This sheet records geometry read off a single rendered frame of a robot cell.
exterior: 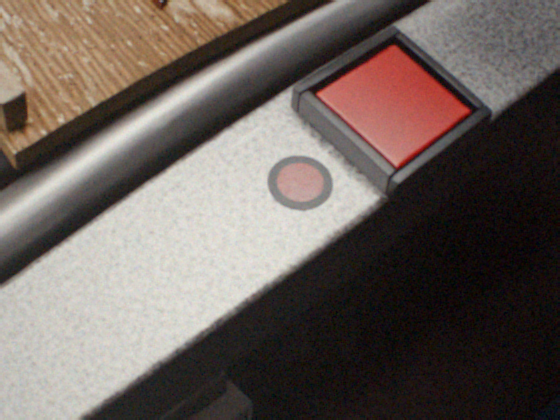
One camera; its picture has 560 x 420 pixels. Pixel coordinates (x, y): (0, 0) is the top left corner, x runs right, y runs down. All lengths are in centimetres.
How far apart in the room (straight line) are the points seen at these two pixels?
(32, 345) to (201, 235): 10
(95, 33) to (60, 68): 3
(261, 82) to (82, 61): 10
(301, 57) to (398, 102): 7
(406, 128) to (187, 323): 15
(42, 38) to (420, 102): 20
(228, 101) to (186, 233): 8
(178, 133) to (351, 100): 9
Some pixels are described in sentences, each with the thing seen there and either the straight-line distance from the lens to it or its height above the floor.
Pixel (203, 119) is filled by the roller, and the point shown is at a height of 91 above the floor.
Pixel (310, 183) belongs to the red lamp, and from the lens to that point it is 58.
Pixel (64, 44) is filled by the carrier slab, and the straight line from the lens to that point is 61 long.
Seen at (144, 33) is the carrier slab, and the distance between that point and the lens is 61.
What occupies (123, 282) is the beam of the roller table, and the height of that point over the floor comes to 92.
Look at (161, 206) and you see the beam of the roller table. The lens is 57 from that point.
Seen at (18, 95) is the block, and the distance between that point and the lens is 56.
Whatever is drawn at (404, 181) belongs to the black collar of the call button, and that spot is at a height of 93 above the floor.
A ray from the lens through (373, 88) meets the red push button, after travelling 60.
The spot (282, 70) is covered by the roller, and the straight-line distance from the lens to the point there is 63.
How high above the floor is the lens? 139
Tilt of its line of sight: 57 degrees down
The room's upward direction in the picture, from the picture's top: 7 degrees clockwise
